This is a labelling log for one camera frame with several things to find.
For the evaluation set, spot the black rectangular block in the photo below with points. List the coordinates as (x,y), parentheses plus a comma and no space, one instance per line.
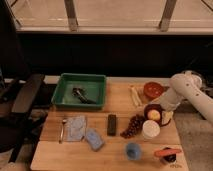
(111,125)

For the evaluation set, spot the blue sponge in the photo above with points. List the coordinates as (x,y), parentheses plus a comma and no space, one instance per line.
(94,139)

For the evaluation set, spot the white paper cup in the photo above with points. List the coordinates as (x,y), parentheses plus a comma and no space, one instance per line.
(150,129)

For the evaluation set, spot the orange carrot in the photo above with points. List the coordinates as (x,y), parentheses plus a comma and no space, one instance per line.
(166,152)

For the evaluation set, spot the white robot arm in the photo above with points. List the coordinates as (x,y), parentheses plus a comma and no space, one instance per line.
(186,85)

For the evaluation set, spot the light blue cloth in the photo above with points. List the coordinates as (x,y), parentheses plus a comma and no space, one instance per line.
(76,127)

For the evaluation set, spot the green plastic tray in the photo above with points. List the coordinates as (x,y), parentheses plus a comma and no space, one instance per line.
(94,87)

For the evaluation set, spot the blue plastic cup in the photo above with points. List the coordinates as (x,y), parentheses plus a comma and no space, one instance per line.
(133,151)

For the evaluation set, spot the dark purple plate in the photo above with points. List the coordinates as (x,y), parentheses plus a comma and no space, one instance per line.
(153,107)

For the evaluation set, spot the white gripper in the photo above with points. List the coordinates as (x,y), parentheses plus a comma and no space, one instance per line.
(166,117)

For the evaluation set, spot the black tool in tray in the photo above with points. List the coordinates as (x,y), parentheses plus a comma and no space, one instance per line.
(79,93)

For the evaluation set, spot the yellow red apple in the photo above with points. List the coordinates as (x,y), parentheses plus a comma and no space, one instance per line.
(154,115)

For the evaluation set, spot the bunch of dark grapes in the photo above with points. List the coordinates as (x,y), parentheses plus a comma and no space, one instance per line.
(134,127)

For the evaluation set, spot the metal spoon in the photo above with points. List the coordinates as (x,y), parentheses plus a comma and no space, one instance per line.
(64,121)

